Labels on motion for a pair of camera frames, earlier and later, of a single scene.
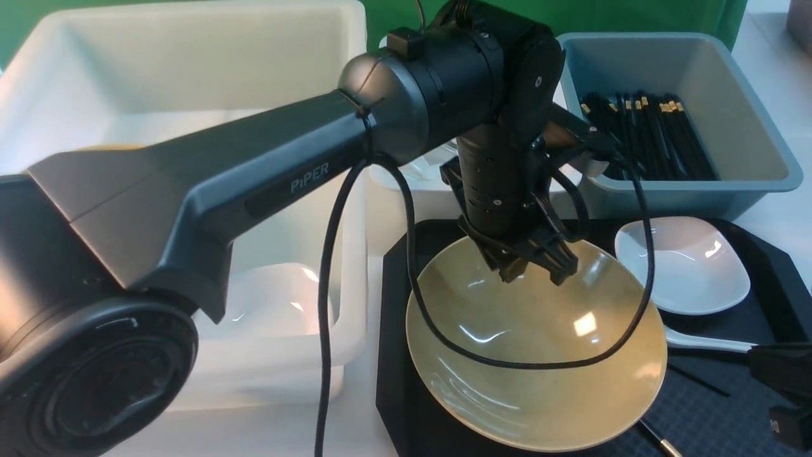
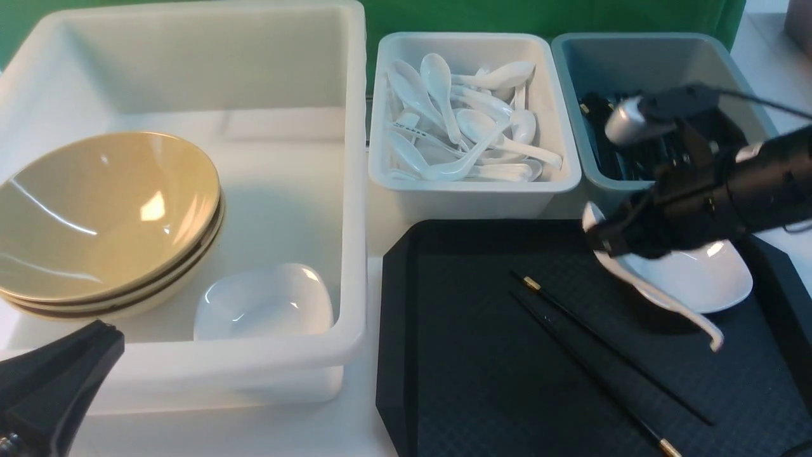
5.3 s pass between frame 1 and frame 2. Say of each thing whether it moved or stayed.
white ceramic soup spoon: moved
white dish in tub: stayed
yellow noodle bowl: moved
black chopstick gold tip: moved
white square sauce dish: stayed
